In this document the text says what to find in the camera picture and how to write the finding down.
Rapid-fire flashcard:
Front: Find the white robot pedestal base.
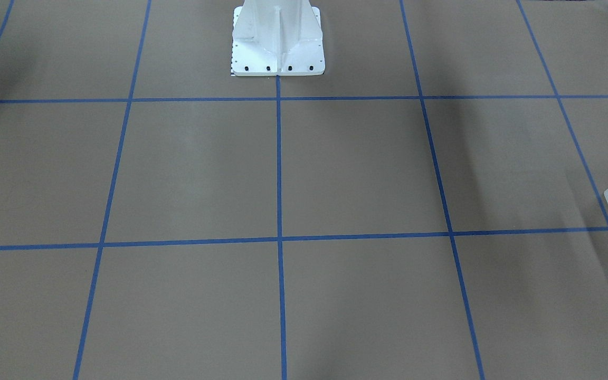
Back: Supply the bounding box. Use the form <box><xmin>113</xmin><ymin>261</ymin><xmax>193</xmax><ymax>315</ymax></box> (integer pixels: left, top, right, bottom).
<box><xmin>230</xmin><ymin>1</ymin><xmax>326</xmax><ymax>77</ymax></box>

